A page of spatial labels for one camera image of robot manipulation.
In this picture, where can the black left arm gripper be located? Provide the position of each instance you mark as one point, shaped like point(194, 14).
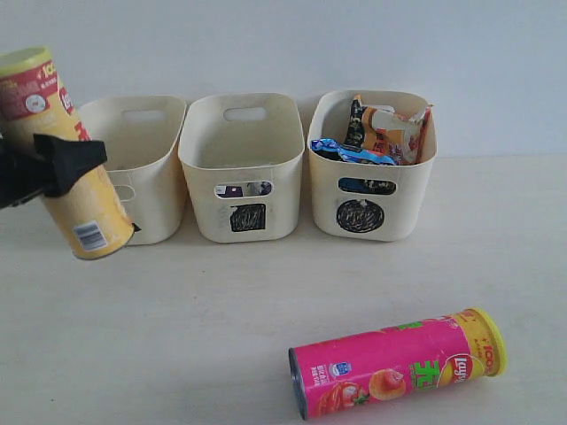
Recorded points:
point(51, 168)

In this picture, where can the yellow chips can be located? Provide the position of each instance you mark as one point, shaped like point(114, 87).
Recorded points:
point(34, 101)

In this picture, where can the purple juice carton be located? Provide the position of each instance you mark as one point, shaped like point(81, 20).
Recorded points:
point(233, 191)

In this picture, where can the white blue milk carton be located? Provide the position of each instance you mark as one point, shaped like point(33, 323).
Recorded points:
point(250, 189)

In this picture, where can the blue instant noodle packet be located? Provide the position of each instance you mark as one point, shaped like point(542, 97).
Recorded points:
point(330, 149)

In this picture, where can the cream bin with circle mark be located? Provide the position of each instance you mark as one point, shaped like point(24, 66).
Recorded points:
point(373, 202)

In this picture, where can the orange instant noodle packet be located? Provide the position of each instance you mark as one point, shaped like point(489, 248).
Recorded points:
point(379, 128)

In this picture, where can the pink chips can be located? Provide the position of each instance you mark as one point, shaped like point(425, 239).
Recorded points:
point(388, 363)

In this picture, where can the cream bin with triangle mark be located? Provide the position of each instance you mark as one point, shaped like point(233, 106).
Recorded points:
point(141, 135)

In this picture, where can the cream bin with square mark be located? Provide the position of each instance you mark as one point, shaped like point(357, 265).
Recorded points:
point(243, 138)

